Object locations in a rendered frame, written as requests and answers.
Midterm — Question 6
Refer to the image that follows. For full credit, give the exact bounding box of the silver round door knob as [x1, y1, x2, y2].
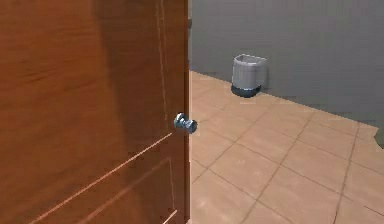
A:
[173, 112, 199, 135]

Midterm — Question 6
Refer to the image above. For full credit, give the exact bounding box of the grey waste bin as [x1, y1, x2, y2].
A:
[230, 53, 268, 99]

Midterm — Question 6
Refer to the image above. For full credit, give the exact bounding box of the brown wooden room door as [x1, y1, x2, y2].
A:
[0, 0, 192, 224]

